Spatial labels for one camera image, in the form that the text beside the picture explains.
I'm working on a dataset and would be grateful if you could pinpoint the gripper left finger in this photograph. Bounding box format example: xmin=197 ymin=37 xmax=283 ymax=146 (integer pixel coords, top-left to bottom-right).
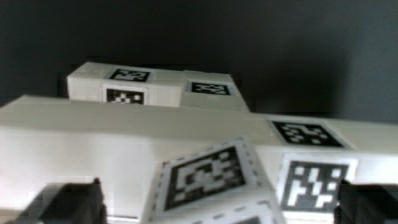
xmin=14 ymin=179 xmax=107 ymax=224

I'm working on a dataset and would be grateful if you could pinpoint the white tagged leg cube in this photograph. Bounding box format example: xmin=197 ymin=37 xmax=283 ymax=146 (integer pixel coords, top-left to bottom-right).
xmin=142 ymin=137 xmax=286 ymax=224

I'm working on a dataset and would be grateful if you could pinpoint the white chair back frame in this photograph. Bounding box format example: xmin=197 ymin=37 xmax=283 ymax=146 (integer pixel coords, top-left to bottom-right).
xmin=0 ymin=96 xmax=398 ymax=224

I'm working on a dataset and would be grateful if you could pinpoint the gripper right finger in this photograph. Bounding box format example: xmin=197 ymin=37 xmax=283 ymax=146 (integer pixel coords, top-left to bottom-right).
xmin=334 ymin=180 xmax=398 ymax=224

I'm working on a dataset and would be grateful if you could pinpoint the white chair leg front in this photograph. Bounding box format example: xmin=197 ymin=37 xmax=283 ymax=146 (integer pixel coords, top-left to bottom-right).
xmin=68 ymin=62 xmax=249 ymax=112

